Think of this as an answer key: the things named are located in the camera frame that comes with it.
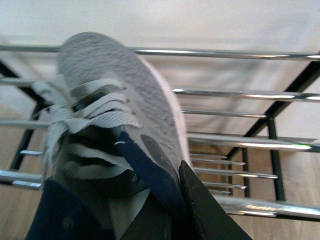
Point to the grey sneaker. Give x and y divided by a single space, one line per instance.
116 135

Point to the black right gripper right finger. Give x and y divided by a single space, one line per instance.
208 218

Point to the black metal shoe rack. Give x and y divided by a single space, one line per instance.
262 135

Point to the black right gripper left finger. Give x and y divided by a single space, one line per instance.
152 222

